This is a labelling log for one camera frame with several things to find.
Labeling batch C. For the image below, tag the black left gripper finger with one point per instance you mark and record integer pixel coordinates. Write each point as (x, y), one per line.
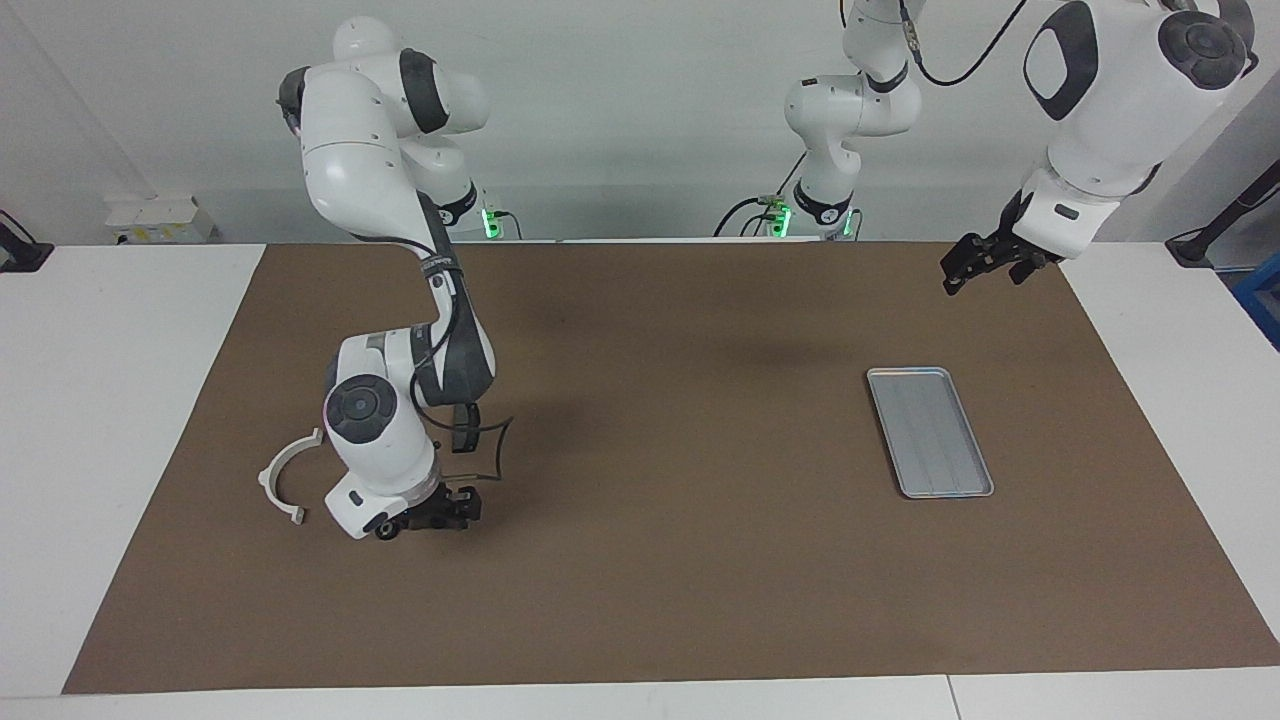
(951, 282)
(1020, 271)

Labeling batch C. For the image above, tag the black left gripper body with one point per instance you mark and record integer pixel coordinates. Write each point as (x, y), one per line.
(1000, 250)

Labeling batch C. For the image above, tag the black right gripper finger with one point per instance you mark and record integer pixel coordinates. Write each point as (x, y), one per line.
(410, 525)
(468, 505)

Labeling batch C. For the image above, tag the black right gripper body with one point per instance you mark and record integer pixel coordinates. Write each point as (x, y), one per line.
(440, 508)

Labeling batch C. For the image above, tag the large black bearing gear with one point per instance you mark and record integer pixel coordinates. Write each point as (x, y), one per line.
(385, 529)

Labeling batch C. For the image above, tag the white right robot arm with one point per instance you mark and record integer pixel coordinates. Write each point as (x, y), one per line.
(370, 180)

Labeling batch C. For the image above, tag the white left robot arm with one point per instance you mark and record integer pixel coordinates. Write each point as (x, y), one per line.
(1120, 100)

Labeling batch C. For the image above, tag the silver metal tray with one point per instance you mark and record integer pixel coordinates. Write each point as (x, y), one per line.
(935, 440)

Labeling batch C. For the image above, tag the rectangular dark brake pad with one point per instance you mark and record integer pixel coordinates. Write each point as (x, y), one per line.
(467, 440)

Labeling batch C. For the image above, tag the brown table mat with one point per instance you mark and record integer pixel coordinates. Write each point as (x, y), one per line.
(640, 560)

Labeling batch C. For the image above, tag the blue crate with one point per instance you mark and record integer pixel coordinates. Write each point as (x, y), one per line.
(1262, 295)

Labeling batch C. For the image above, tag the white power strip box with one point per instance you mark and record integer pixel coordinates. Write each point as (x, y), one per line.
(160, 218)

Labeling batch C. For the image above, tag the white curved plastic bracket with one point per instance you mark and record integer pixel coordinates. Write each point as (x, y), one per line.
(268, 482)

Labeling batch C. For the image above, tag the black camera stand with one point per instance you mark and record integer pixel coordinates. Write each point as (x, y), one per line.
(1195, 245)

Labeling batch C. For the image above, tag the black clamp mount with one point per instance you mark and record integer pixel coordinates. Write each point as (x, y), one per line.
(20, 255)

